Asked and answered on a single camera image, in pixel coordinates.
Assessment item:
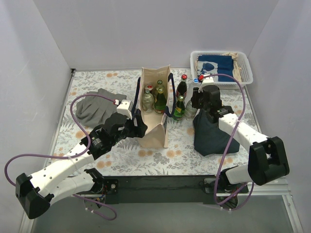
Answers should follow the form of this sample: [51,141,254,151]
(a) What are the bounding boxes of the blue printed cloth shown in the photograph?
[196,55,233,78]

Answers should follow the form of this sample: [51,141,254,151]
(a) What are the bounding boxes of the green perrier bottle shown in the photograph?
[173,95,185,120]
[155,87,167,114]

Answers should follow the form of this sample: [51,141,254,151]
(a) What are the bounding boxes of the dark folded shorts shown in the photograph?
[193,110,230,156]

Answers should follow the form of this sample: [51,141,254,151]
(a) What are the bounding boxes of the clear chang bottle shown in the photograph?
[141,89,154,112]
[155,80,164,90]
[185,100,197,119]

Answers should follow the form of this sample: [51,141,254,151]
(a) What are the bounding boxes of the red tab drink can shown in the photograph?
[144,83,154,92]

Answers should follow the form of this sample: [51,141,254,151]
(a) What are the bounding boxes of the floral table mat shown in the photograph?
[53,70,248,176]

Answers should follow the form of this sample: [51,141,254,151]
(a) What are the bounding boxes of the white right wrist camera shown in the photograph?
[198,74,214,93]

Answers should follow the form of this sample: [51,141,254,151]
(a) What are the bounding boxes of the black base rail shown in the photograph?
[82,174,248,206]

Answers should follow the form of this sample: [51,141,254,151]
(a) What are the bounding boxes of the dark cola bottle red cap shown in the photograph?
[176,74,188,99]

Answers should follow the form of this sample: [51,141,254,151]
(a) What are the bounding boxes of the beige cloth in basket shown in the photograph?
[223,52,242,82]

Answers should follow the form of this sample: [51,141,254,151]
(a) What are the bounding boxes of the grey folded cloth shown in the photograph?
[76,96,117,128]

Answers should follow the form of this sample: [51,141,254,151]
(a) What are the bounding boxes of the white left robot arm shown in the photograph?
[16,110,148,219]

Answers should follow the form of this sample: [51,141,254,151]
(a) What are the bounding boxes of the white plastic basket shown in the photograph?
[190,51,253,89]

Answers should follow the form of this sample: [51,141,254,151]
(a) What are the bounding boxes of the beige canvas tote bag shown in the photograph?
[132,65,176,149]

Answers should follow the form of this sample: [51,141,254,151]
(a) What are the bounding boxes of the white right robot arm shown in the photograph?
[191,85,290,193]

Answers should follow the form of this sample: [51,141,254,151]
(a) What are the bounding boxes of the clear Chang bottle back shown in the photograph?
[155,80,164,90]

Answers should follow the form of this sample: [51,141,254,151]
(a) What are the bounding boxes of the Pocari Sweat plastic bottle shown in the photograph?
[186,78,200,102]

